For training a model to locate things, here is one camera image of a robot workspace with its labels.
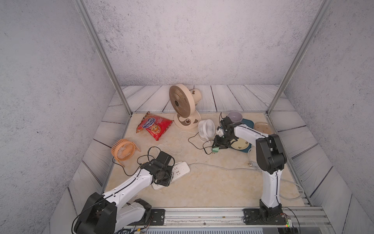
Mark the red candy bag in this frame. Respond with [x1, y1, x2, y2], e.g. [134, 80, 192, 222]
[136, 112, 173, 141]

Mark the white fan cable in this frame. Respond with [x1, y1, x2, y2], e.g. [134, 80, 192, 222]
[156, 130, 202, 156]

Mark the grey power strip cable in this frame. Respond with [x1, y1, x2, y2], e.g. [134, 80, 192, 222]
[186, 146, 305, 201]

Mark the small white fan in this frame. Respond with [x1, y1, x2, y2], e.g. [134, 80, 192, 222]
[198, 119, 215, 140]

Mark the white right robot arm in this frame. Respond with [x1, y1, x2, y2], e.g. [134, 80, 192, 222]
[212, 117, 287, 209]

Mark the green usb charger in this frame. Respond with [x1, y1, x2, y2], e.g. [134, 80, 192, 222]
[211, 147, 219, 154]

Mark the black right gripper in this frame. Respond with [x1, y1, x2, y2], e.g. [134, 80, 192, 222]
[211, 133, 234, 149]

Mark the pale yellow painted plate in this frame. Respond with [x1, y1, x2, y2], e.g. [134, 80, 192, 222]
[230, 138, 251, 151]

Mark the black usb cable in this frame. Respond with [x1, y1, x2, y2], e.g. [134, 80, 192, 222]
[111, 146, 163, 177]

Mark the small orange fan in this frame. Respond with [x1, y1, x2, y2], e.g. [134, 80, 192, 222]
[111, 139, 141, 163]

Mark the lilac ceramic bowl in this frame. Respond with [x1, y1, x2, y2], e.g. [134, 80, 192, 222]
[228, 111, 243, 123]

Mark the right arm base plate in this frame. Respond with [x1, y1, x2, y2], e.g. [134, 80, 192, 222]
[243, 204, 287, 225]

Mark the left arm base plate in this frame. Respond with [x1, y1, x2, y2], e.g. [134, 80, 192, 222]
[136, 209, 166, 226]

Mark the black thin cable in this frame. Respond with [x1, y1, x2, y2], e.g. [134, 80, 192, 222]
[187, 132, 215, 156]

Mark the white power strip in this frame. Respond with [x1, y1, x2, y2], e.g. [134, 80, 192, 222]
[152, 161, 191, 190]

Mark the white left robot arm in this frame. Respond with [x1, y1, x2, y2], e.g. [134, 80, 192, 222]
[71, 151, 175, 234]

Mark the beige desk fan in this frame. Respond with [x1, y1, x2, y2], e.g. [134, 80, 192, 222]
[169, 84, 202, 130]

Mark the teal plastic tray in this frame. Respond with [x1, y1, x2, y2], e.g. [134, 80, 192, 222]
[238, 119, 254, 153]

